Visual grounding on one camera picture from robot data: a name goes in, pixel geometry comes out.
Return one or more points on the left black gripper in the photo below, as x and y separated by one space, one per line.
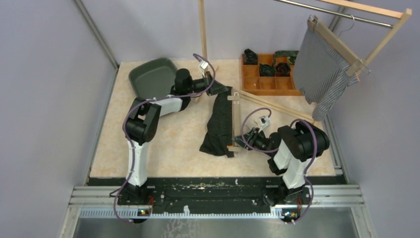
217 88

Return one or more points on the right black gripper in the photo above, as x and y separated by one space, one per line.
251 137

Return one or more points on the wooden clip hanger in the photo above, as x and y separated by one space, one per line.
236 120
357 64

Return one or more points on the black underwear orange trim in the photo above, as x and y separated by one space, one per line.
219 128

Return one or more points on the grey striped underwear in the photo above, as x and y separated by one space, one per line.
320 74

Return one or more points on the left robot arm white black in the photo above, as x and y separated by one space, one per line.
141 122

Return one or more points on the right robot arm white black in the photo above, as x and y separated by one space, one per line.
291 150

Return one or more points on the green plastic basin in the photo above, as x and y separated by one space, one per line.
153 79

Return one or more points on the rolled black sock top-left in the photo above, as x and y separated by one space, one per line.
250 57

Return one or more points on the rolled dark sock middle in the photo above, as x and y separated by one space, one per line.
266 70

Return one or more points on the wooden compartment tray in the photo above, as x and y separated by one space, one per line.
251 81

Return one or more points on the rolled black red sock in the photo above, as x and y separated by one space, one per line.
282 69

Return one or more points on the folded green camouflage cloth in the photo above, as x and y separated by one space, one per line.
290 56

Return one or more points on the metal hanging rod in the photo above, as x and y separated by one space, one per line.
348 16

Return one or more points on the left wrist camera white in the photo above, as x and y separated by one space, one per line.
203 65

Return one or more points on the wooden clothes rack frame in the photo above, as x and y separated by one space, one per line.
401 17

